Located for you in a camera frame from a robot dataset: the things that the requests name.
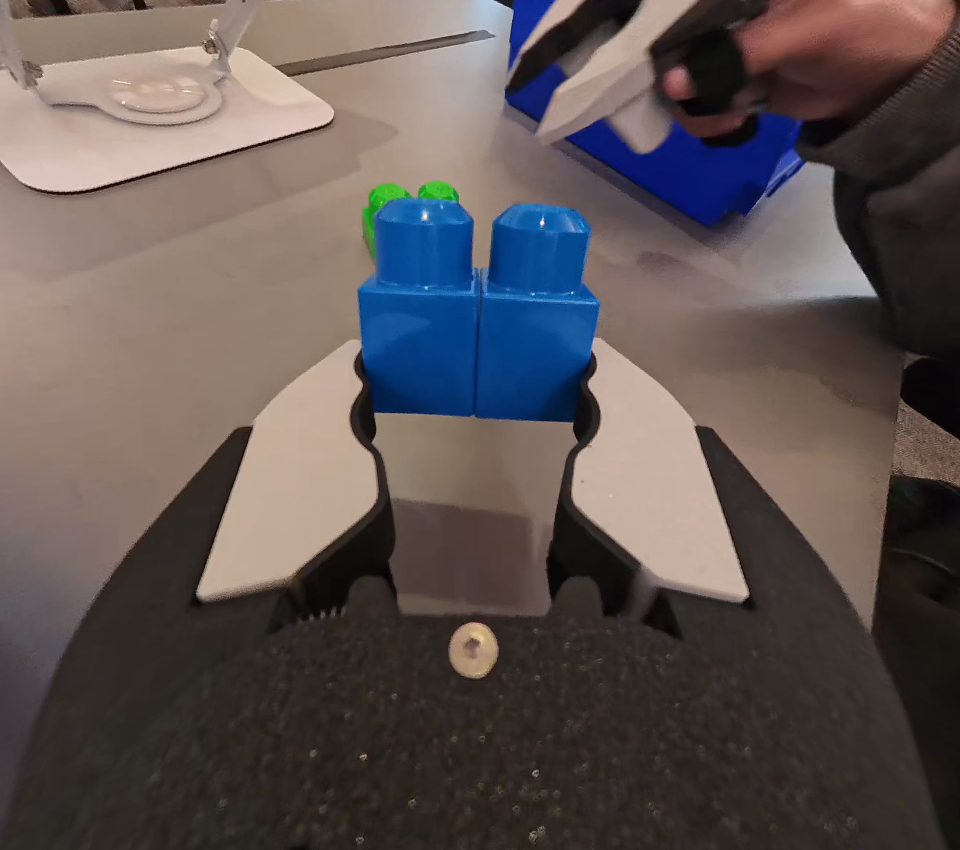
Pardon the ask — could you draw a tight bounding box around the blue one-stud building block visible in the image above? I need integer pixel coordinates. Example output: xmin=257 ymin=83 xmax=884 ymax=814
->
xmin=474 ymin=203 xmax=602 ymax=423
xmin=357 ymin=198 xmax=481 ymax=418

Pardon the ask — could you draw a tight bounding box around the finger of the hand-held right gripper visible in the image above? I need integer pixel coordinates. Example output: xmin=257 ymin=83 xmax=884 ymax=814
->
xmin=506 ymin=0 xmax=663 ymax=94
xmin=534 ymin=0 xmax=741 ymax=146

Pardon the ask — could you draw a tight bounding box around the person's right forearm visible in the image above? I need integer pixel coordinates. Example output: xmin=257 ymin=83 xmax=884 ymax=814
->
xmin=795 ymin=0 xmax=960 ymax=360

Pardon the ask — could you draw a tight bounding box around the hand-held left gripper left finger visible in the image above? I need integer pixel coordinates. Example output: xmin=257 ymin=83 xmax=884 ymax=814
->
xmin=195 ymin=339 xmax=396 ymax=620

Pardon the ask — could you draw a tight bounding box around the white document stand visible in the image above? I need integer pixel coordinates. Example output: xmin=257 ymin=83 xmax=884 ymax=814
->
xmin=0 ymin=0 xmax=404 ymax=196

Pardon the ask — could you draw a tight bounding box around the person's right hand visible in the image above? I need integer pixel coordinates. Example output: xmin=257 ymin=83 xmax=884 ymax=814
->
xmin=731 ymin=0 xmax=959 ymax=120

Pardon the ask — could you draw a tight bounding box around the dark grey desk cable cover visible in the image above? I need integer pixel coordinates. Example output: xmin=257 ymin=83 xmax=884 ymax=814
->
xmin=276 ymin=30 xmax=498 ymax=79

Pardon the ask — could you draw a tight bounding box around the blue plastic bin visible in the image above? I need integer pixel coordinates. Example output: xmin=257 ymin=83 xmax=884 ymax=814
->
xmin=506 ymin=0 xmax=809 ymax=229

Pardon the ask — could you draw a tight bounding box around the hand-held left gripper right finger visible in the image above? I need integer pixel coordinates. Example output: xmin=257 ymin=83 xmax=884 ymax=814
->
xmin=547 ymin=339 xmax=751 ymax=624

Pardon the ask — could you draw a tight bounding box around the green two-stud building block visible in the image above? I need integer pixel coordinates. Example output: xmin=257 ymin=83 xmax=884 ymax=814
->
xmin=361 ymin=180 xmax=462 ymax=260

